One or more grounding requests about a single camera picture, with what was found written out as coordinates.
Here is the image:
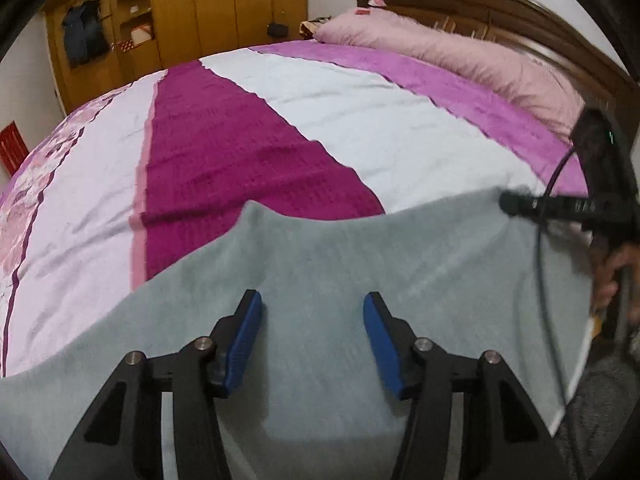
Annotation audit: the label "purple floral striped bedspread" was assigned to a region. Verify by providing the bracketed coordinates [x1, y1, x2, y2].
[0, 40, 591, 378]

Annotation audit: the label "pink fluffy pillow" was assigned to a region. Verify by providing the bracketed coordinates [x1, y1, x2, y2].
[312, 10, 588, 143]

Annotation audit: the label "wooden wardrobe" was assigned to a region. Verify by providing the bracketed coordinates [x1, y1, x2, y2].
[44, 0, 308, 116]

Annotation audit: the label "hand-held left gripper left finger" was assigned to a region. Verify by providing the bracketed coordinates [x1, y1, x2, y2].
[50, 290, 263, 480]

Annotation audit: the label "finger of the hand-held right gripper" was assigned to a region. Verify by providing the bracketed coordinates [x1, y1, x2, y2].
[500, 189, 592, 222]

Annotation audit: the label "dark wooden headboard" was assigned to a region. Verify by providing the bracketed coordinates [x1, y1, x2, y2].
[354, 0, 640, 126]

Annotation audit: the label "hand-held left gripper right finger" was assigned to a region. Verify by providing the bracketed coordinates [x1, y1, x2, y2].
[363, 291, 571, 480]

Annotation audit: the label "patterned cloth bundle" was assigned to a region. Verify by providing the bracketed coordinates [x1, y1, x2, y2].
[299, 16, 332, 38]

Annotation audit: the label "dark hanging clothes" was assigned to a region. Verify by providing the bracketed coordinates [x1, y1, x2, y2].
[61, 1, 111, 67]

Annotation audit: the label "grey pants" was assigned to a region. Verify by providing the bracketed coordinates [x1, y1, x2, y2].
[0, 200, 598, 480]

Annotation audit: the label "black cable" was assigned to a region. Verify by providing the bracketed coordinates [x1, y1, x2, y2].
[534, 145, 581, 411]

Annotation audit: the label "red chair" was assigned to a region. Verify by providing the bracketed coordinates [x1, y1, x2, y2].
[0, 121, 30, 177]

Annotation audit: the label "person's right hand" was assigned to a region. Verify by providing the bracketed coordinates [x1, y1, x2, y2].
[590, 242, 640, 326]

